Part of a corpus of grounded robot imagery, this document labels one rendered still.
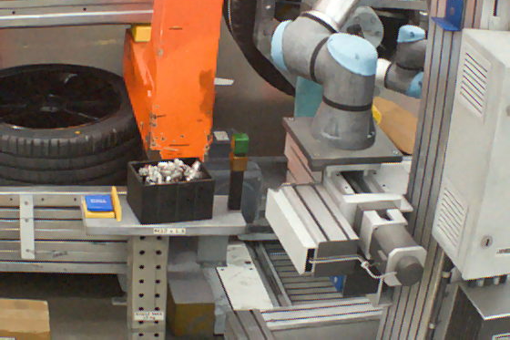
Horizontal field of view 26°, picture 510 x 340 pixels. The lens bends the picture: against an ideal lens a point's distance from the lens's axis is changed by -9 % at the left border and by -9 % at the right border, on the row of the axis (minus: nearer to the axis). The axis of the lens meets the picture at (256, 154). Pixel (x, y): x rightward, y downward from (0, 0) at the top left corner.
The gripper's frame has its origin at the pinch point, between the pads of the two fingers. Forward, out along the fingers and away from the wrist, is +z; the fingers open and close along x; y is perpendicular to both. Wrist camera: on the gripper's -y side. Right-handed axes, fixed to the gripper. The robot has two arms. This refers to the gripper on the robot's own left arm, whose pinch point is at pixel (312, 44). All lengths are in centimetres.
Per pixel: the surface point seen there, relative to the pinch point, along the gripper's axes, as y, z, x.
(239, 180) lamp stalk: 28.8, -1.0, -34.2
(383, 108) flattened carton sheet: 82, 44, 161
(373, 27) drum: -3.7, -9.9, 18.4
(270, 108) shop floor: 83, 81, 128
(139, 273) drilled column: 54, 15, -55
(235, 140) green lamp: 17.4, 0.2, -35.9
